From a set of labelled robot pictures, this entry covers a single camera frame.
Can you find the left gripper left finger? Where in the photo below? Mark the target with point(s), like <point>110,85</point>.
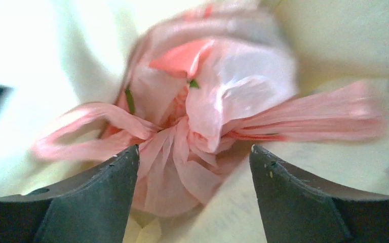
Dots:
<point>92,206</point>

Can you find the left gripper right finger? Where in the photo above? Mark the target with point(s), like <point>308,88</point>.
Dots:
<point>299,206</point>

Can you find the beige canvas tote bag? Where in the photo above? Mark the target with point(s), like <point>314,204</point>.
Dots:
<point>58,55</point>

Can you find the pink plastic grocery bag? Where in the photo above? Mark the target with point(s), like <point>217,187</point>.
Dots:
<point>196,84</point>

